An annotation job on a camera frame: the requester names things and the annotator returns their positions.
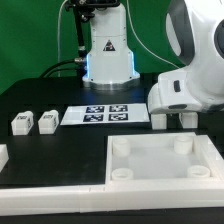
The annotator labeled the white square tabletop part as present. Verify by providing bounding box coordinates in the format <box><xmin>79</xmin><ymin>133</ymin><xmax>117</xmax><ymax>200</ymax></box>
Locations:
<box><xmin>106</xmin><ymin>132</ymin><xmax>224</xmax><ymax>183</ymax></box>

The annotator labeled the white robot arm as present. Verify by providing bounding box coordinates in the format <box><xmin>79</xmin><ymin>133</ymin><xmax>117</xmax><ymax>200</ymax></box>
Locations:
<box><xmin>83</xmin><ymin>0</ymin><xmax>224</xmax><ymax>114</ymax></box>

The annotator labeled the white sheet with markers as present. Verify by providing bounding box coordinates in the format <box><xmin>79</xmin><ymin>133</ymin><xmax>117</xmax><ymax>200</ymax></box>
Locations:
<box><xmin>61</xmin><ymin>103</ymin><xmax>150</xmax><ymax>125</ymax></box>

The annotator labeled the white L-shaped obstacle fence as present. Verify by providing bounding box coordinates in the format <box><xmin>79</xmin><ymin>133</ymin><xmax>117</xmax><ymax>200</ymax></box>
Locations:
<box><xmin>0</xmin><ymin>144</ymin><xmax>224</xmax><ymax>216</ymax></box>

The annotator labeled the grey thin cable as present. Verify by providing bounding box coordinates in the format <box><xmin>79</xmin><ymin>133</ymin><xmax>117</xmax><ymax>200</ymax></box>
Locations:
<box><xmin>57</xmin><ymin>0</ymin><xmax>69</xmax><ymax>78</ymax></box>

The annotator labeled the black cable bundle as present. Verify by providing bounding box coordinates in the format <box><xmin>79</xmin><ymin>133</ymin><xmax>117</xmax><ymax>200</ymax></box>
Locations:
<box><xmin>39</xmin><ymin>59</ymin><xmax>85</xmax><ymax>80</ymax></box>

